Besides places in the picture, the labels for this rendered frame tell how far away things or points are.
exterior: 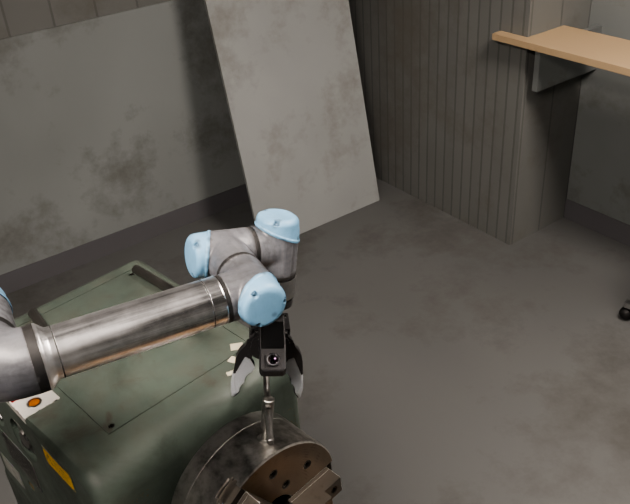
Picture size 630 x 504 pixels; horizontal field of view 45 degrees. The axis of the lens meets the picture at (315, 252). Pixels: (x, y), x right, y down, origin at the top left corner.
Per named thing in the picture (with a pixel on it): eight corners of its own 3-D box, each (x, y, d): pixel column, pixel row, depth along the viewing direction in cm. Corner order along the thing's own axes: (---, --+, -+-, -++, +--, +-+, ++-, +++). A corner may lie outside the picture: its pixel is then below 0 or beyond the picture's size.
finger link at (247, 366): (233, 382, 145) (259, 345, 142) (233, 400, 139) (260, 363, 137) (219, 375, 144) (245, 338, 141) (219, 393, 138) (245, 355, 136)
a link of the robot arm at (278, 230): (244, 208, 129) (289, 204, 133) (241, 267, 133) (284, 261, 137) (263, 225, 123) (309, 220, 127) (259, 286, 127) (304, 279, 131)
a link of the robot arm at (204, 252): (206, 255, 116) (271, 247, 121) (182, 224, 124) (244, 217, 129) (204, 299, 119) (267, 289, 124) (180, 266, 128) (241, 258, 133)
